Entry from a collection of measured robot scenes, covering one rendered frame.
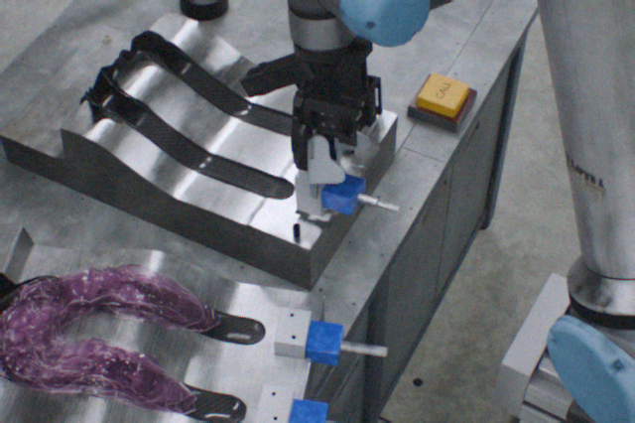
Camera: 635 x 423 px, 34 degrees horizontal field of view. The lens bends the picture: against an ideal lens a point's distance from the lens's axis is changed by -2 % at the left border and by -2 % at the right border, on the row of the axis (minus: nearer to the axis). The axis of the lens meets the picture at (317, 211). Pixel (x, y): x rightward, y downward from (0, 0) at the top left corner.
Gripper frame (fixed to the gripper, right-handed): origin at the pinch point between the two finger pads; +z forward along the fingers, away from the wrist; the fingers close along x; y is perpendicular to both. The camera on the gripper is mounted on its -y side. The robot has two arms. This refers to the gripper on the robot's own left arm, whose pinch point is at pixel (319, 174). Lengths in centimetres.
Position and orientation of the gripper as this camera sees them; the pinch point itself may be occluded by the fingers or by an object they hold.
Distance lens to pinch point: 130.9
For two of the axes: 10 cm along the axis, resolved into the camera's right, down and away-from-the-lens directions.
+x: 4.6, -5.9, 6.6
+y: 8.8, 2.5, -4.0
